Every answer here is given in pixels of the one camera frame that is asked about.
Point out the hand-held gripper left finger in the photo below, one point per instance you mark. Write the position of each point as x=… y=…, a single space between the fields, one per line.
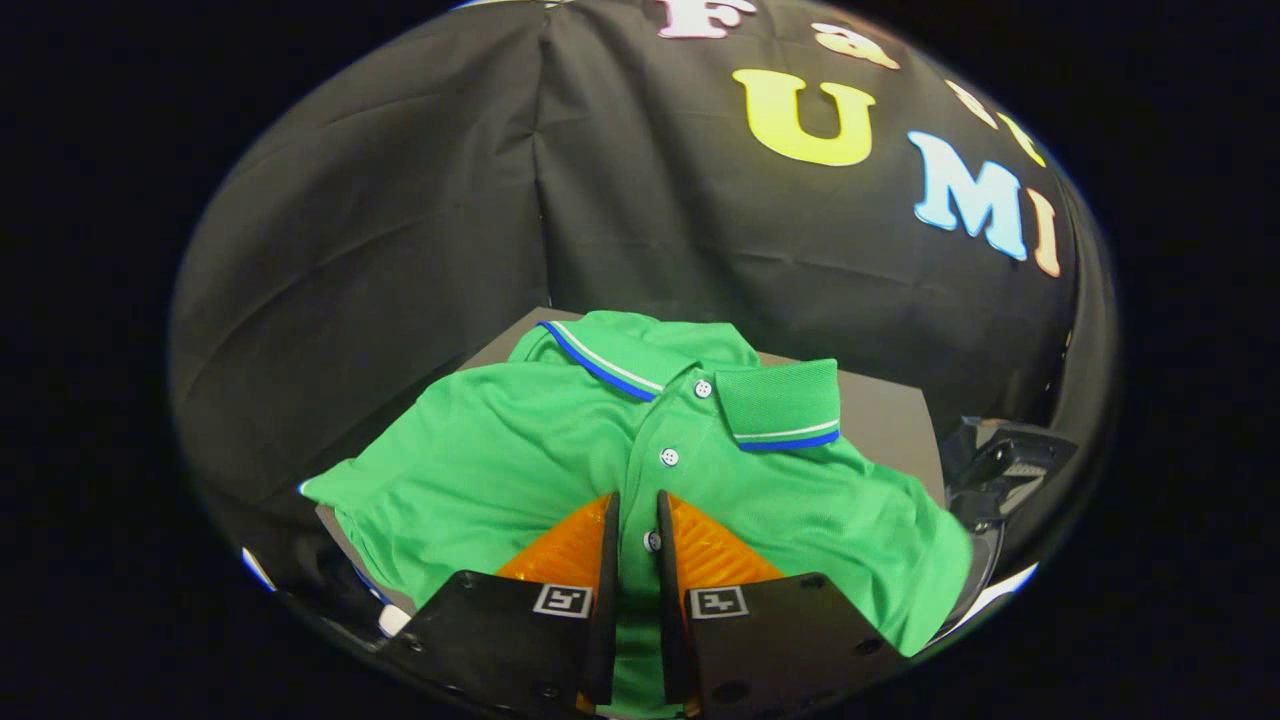
x=604 y=600

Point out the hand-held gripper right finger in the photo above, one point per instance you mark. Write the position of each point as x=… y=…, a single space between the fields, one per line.
x=672 y=600

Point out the green polo shirt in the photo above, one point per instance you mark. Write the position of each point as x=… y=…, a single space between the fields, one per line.
x=500 y=460

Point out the dark washing machine lid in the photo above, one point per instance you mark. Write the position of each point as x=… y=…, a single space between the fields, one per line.
x=1000 y=460

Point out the grey cabinet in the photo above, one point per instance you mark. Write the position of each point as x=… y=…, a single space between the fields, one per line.
x=885 y=420

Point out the white board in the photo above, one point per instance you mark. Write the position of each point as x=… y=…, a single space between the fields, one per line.
x=995 y=595

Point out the black backdrop cloth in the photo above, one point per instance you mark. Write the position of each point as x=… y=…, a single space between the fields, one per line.
x=400 y=200

